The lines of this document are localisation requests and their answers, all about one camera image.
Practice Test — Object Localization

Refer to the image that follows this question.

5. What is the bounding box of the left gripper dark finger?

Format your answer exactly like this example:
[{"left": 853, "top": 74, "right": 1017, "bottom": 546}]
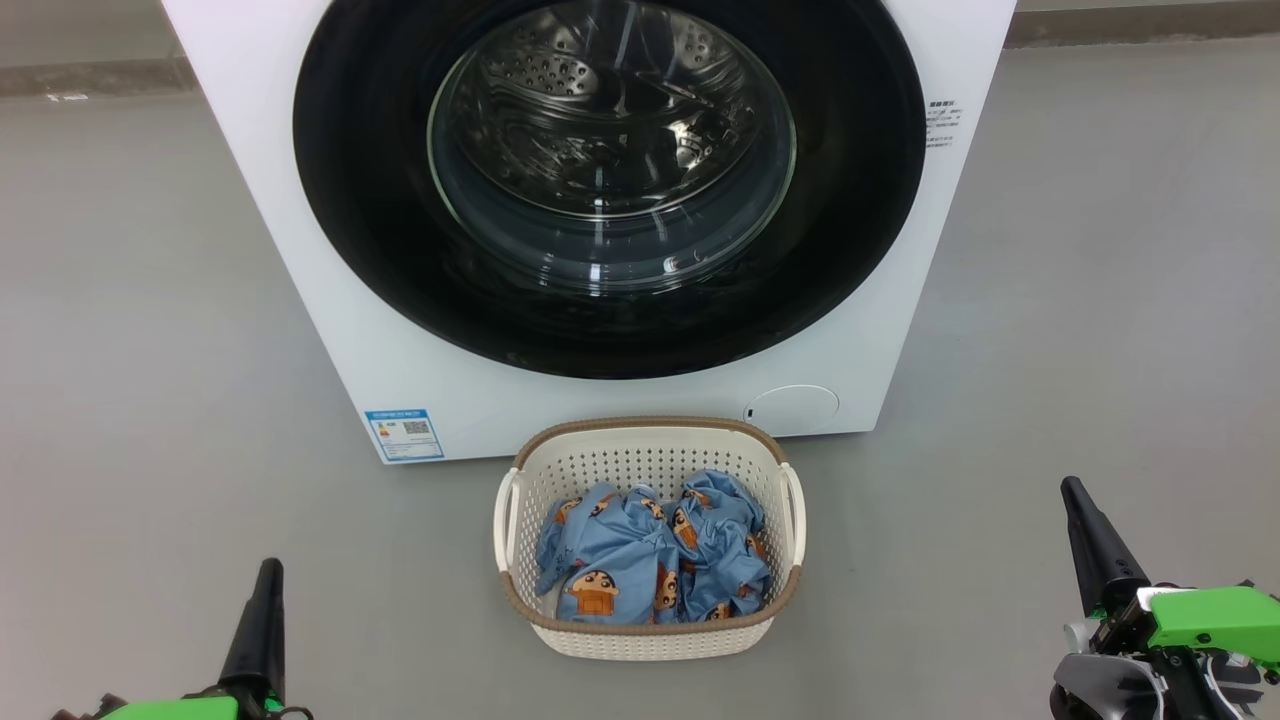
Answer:
[{"left": 218, "top": 557, "right": 289, "bottom": 701}]

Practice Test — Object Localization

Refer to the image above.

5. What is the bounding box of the blue energy label sticker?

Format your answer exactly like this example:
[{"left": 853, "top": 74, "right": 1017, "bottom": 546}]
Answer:
[{"left": 364, "top": 408, "right": 445, "bottom": 463}]

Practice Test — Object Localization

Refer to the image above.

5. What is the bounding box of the white front-load washing machine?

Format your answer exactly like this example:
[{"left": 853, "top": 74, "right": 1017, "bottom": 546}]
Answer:
[{"left": 160, "top": 0, "right": 1019, "bottom": 466}]

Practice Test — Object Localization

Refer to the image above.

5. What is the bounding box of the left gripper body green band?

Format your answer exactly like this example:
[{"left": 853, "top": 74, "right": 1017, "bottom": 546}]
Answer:
[{"left": 55, "top": 685, "right": 313, "bottom": 720}]

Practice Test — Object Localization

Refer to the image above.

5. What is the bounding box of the round white filter cover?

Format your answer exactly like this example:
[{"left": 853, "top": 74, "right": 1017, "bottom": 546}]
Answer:
[{"left": 745, "top": 385, "right": 841, "bottom": 438}]

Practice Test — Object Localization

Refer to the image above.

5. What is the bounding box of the cream laundry basket brown rim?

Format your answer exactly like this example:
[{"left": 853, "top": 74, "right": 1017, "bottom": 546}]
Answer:
[{"left": 493, "top": 416, "right": 807, "bottom": 662}]

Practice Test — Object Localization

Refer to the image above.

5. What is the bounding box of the stainless steel washing machine drum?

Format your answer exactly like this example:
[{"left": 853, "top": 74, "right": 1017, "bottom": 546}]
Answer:
[{"left": 430, "top": 0, "right": 798, "bottom": 291}]

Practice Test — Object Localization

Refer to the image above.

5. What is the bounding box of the small printed text label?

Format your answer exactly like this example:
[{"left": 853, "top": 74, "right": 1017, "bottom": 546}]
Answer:
[{"left": 925, "top": 98, "right": 963, "bottom": 151}]

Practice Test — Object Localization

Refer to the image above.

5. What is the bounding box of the black round glass washer door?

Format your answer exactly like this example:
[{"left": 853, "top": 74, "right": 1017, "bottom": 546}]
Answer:
[{"left": 293, "top": 0, "right": 927, "bottom": 381}]

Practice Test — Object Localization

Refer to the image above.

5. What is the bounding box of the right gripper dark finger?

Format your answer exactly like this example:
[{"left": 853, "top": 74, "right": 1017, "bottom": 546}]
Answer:
[{"left": 1061, "top": 476, "right": 1151, "bottom": 614}]

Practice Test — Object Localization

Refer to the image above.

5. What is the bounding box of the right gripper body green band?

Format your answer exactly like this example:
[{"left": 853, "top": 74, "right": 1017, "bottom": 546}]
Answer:
[{"left": 1063, "top": 583, "right": 1280, "bottom": 691}]

